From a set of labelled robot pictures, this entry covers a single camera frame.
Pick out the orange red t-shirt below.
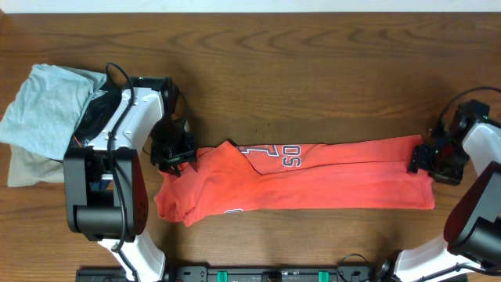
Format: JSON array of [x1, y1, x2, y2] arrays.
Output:
[[154, 135, 435, 226]]

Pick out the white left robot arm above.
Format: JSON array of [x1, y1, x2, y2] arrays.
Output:
[[63, 77, 197, 281]]

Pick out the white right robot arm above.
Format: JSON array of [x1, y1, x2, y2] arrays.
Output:
[[386, 120, 500, 281]]

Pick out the black shirt with orange print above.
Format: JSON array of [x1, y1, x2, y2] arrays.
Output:
[[69, 85, 121, 147]]

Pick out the light blue folded shirt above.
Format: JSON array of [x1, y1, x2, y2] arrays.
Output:
[[1, 64, 106, 160]]

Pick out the beige folded shirt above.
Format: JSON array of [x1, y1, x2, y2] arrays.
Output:
[[7, 145, 63, 187]]

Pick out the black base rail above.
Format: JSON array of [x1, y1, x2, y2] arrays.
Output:
[[76, 254, 469, 282]]

